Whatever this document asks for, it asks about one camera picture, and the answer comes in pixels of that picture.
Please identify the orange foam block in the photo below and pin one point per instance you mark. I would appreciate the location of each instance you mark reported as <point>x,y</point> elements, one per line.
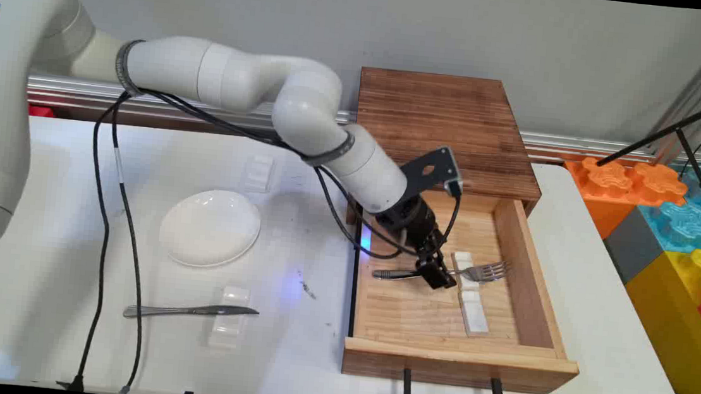
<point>612,182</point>

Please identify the black tripod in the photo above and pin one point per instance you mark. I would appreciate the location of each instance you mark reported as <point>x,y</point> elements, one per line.
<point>667,132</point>

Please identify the white round plate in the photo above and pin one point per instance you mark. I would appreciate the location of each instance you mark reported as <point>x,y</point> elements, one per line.
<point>211,226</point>

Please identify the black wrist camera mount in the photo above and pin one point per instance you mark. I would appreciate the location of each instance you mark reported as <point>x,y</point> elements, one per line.
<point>426,169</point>

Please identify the dark wooden drawer cabinet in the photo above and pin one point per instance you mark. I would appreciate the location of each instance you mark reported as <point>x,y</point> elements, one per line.
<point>439,128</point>

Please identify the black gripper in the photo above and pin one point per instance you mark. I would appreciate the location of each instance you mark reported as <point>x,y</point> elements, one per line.
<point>412,218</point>

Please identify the silver metal fork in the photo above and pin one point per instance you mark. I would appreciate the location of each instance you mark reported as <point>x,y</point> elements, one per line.
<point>483,272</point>

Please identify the light wooden drawer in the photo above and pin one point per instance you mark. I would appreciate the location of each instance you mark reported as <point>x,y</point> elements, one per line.
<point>416,311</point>

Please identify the white ceramic cutlery rest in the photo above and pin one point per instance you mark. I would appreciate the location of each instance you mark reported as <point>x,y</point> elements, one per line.
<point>473,316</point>
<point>235,296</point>
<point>463,261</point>
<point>258,173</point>
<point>224,335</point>

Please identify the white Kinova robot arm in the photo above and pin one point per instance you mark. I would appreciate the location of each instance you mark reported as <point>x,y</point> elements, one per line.
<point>240,76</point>

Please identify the blue foam block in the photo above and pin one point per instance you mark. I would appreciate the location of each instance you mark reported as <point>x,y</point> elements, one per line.
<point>691,223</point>

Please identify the aluminium rail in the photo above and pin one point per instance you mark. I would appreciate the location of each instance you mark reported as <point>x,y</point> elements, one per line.
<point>583,147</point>

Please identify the silver serrated table knife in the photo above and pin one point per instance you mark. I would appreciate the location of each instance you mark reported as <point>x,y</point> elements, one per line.
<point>188,310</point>

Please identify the grey foam block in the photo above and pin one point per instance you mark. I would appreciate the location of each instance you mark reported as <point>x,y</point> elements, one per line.
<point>632,244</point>

